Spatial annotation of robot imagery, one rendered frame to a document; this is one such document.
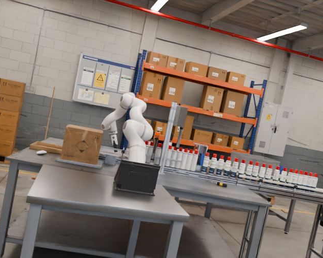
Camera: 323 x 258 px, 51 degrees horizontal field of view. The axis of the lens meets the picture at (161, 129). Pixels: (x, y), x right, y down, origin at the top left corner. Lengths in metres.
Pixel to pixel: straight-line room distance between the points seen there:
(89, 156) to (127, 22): 5.19
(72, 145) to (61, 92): 4.68
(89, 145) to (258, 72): 6.31
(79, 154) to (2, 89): 3.45
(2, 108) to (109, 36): 2.80
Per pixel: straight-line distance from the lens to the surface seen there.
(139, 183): 2.25
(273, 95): 8.73
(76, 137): 2.83
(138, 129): 2.48
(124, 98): 2.80
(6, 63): 7.62
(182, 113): 3.14
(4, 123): 6.13
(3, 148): 6.19
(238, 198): 2.83
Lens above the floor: 1.40
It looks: 3 degrees down
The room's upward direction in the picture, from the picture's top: 12 degrees clockwise
